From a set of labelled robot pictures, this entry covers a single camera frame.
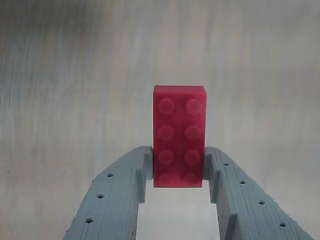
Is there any red lego block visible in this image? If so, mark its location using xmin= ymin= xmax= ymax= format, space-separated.
xmin=152 ymin=84 xmax=208 ymax=188

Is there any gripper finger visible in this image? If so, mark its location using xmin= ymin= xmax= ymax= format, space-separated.
xmin=202 ymin=146 xmax=316 ymax=240
xmin=63 ymin=145 xmax=154 ymax=240

